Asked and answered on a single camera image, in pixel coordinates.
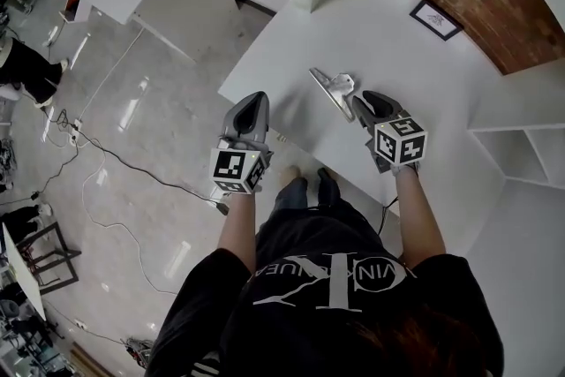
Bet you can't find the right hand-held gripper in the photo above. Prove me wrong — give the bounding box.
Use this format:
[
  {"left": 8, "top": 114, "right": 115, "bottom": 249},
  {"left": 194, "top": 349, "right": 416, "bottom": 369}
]
[{"left": 351, "top": 90, "right": 429, "bottom": 174}]

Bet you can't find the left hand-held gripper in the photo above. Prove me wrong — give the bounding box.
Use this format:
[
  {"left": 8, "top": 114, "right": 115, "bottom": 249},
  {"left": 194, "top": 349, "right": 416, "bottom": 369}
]
[{"left": 208, "top": 91, "right": 275, "bottom": 196}]

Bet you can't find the silver metal clip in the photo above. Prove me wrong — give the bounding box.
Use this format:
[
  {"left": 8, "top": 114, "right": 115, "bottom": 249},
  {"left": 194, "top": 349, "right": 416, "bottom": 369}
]
[{"left": 308, "top": 66, "right": 363, "bottom": 123}]

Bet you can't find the person's right forearm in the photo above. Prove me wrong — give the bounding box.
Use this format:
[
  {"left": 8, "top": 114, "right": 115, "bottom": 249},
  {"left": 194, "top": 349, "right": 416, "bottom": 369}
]
[{"left": 394, "top": 165, "right": 448, "bottom": 258}]

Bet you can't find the person's left forearm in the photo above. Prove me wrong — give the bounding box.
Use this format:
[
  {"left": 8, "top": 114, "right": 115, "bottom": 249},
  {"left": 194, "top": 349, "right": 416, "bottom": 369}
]
[{"left": 217, "top": 188, "right": 262, "bottom": 264}]

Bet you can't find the person's left leg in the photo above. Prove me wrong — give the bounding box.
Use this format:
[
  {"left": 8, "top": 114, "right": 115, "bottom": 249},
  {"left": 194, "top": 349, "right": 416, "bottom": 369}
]
[{"left": 273, "top": 165, "right": 310, "bottom": 215}]

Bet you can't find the person's leg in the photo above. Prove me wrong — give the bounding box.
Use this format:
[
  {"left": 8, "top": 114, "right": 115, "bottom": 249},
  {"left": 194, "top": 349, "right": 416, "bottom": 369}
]
[
  {"left": 315, "top": 167, "right": 342, "bottom": 214},
  {"left": 273, "top": 165, "right": 310, "bottom": 215}
]

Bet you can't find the person's right leg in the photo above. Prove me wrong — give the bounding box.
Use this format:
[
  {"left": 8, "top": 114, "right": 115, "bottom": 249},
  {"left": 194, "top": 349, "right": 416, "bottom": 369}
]
[{"left": 315, "top": 167, "right": 342, "bottom": 214}]

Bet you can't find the white shelf unit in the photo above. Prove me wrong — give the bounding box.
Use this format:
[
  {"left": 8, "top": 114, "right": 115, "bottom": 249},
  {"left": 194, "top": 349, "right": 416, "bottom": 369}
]
[{"left": 466, "top": 122, "right": 565, "bottom": 192}]

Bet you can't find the black framed picture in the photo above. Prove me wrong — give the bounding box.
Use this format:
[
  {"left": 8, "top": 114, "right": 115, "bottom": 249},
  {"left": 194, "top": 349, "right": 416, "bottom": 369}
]
[{"left": 409, "top": 0, "right": 464, "bottom": 42}]

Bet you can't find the white power strip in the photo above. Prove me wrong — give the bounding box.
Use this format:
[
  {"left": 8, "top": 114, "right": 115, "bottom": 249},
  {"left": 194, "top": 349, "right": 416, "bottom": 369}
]
[{"left": 69, "top": 117, "right": 86, "bottom": 147}]

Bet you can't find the person's black printed t-shirt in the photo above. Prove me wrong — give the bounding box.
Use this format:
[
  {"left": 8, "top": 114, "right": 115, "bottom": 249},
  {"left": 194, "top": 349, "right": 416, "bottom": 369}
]
[{"left": 148, "top": 207, "right": 505, "bottom": 377}]

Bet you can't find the white table with black legs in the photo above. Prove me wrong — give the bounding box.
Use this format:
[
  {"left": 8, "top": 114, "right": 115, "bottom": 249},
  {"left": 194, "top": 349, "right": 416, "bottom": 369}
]
[{"left": 0, "top": 222, "right": 48, "bottom": 321}]

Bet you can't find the black cable under desk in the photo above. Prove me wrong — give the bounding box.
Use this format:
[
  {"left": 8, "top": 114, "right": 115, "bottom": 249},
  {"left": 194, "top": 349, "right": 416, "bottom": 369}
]
[{"left": 376, "top": 195, "right": 401, "bottom": 236}]

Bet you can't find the black floor cable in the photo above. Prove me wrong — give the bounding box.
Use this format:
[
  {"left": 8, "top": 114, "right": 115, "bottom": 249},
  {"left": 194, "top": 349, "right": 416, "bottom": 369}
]
[{"left": 41, "top": 105, "right": 222, "bottom": 205}]

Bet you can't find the thin white hanging cable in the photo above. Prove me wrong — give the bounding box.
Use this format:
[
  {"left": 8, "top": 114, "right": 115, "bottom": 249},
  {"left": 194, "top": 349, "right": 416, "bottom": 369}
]
[{"left": 80, "top": 25, "right": 147, "bottom": 121}]

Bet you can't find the white floor cable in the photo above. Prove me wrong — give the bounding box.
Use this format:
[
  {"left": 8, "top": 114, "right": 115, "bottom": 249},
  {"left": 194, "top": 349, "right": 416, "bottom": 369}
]
[{"left": 80, "top": 154, "right": 178, "bottom": 298}]

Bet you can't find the black metal frame stand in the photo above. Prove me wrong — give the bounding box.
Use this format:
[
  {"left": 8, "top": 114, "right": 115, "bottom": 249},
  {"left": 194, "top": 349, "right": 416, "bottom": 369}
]
[{"left": 17, "top": 220, "right": 83, "bottom": 296}]

